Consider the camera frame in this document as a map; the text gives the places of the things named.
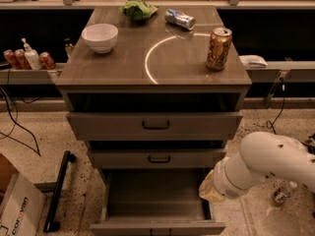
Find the black metal bar stand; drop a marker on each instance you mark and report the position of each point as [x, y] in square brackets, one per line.
[51, 225]

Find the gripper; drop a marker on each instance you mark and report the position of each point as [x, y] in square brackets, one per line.
[223, 180]

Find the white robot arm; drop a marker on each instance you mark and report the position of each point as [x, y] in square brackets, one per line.
[262, 158]

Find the cardboard box with print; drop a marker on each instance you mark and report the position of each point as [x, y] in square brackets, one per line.
[21, 202]

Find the white soap dispenser bottle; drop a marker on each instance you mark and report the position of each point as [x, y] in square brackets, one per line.
[32, 56]

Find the white folded cloth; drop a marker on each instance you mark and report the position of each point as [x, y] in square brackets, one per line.
[253, 61]

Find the grey drawer cabinet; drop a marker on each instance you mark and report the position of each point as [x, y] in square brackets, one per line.
[155, 67]

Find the grey top drawer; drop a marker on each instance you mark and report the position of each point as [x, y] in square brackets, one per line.
[216, 126]

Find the grey middle drawer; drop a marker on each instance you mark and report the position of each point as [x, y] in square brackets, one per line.
[155, 158]

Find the grey drawer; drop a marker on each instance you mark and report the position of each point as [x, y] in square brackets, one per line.
[216, 126]
[155, 158]
[155, 202]

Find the red can far left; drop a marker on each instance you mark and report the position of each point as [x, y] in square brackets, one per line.
[11, 58]

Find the silver blue soda can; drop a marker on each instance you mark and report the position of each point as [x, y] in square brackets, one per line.
[180, 19]

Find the clear plastic bottle on floor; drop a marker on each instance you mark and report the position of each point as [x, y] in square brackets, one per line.
[285, 191]

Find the red can right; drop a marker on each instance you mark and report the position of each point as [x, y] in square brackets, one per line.
[47, 60]

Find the gold soda can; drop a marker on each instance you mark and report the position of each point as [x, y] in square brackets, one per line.
[220, 41]

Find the white ceramic bowl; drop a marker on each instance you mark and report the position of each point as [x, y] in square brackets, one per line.
[100, 38]

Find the grey bottom drawer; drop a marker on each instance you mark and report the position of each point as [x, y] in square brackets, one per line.
[155, 202]

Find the red can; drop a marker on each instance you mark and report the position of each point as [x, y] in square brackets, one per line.
[21, 57]
[47, 60]
[11, 58]

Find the small dark glass bottle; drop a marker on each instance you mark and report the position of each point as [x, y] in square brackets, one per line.
[68, 46]

